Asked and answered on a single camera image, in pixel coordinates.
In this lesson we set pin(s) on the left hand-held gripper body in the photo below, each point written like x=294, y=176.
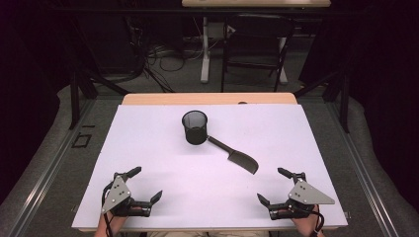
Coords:
x=117, y=193

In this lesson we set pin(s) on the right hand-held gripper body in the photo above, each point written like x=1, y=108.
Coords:
x=304, y=194

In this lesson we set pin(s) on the black spatula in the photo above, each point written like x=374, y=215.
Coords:
x=242, y=159

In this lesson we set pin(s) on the black mesh pen cup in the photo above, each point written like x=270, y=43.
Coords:
x=195, y=131

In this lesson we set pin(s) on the person's left hand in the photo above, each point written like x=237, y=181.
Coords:
x=113, y=222

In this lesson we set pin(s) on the person's right hand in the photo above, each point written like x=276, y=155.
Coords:
x=304, y=223

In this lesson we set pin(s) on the white board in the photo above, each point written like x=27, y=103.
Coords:
x=204, y=197

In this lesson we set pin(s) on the black metal stand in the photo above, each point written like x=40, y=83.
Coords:
x=75, y=95
x=344, y=98

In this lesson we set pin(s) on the wooden table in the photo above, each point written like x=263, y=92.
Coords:
x=197, y=98

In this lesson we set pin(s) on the dark curtain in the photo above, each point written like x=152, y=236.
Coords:
x=23, y=98
x=388, y=98

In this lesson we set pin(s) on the black folding chair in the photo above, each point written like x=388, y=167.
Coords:
x=257, y=31

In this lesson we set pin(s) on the white-legged wooden desk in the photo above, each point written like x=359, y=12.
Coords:
x=257, y=3

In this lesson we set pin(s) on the aluminium floor rail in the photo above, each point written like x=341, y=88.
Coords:
x=49, y=171
x=362, y=174

